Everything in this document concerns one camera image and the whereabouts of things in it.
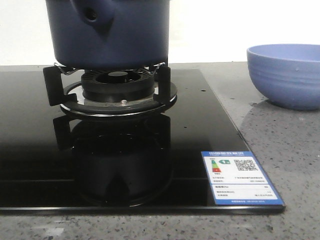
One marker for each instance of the light blue ceramic bowl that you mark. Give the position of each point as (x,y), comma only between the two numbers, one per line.
(287,74)

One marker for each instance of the dark blue cooking pot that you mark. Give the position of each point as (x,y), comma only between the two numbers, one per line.
(109,34)

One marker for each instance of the blue energy label sticker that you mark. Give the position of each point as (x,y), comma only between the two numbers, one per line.
(237,178)

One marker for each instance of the black pot support grate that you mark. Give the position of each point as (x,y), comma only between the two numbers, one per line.
(71,100)

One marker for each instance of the black burner head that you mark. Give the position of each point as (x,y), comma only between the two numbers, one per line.
(115,86)

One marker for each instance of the black glass gas stove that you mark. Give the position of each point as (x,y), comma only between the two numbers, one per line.
(52,163)

